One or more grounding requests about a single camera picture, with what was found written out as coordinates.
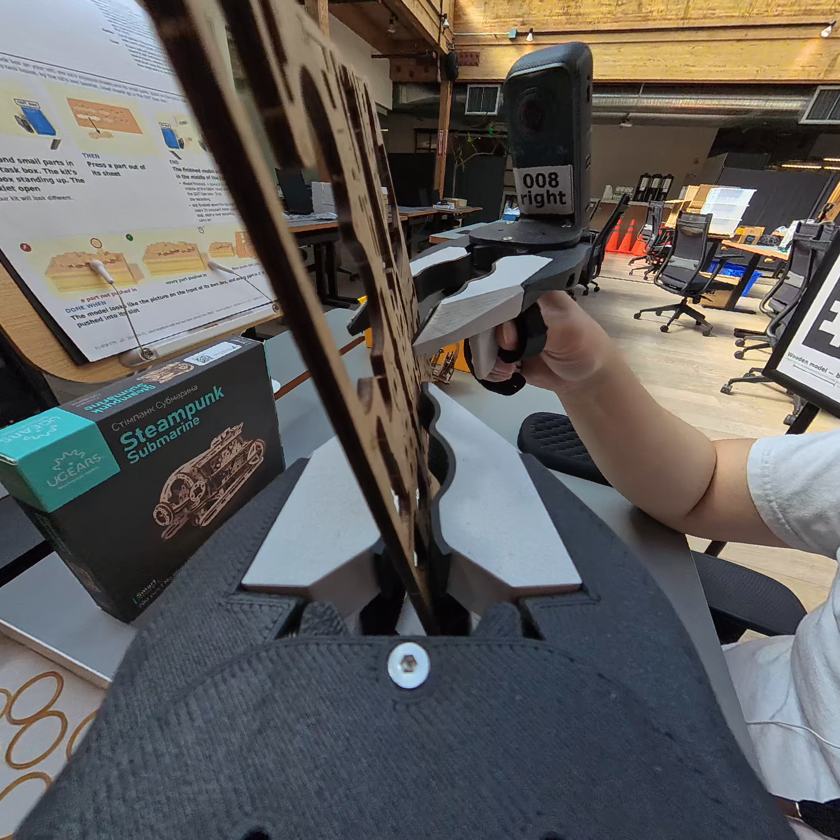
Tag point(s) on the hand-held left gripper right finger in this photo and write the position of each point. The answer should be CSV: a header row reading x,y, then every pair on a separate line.
x,y
512,525

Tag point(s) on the person's right forearm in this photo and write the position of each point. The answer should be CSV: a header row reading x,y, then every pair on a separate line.
x,y
656,459

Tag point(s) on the black office chair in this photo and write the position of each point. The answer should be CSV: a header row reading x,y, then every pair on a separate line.
x,y
797,275
686,256

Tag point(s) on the framed black-white marker sign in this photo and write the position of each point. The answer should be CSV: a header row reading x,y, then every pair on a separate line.
x,y
814,341

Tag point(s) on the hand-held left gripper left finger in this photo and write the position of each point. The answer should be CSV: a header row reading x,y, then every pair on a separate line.
x,y
308,525

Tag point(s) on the partly built wooden model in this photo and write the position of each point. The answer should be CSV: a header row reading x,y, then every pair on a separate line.
x,y
445,364

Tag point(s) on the laminated instruction sheet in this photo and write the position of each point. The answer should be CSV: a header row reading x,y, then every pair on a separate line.
x,y
98,164

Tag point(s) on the white tray with brown rings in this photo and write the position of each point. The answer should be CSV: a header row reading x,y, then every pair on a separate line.
x,y
39,722

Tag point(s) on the person's right hand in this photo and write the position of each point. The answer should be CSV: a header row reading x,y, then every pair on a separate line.
x,y
571,348

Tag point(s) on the orange traffic cone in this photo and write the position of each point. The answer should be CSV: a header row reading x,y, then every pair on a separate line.
x,y
628,241
612,239

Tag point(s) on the black model kit box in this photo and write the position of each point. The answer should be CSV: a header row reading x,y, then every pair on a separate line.
x,y
164,472

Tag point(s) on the stack of clear plastic bins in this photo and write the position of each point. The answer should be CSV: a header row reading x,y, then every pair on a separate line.
x,y
728,210

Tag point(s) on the laser-cut wooden parts sheet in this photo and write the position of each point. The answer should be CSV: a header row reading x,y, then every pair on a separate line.
x,y
302,315

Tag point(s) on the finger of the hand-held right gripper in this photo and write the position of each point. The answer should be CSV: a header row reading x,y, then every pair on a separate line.
x,y
485,302
449,254

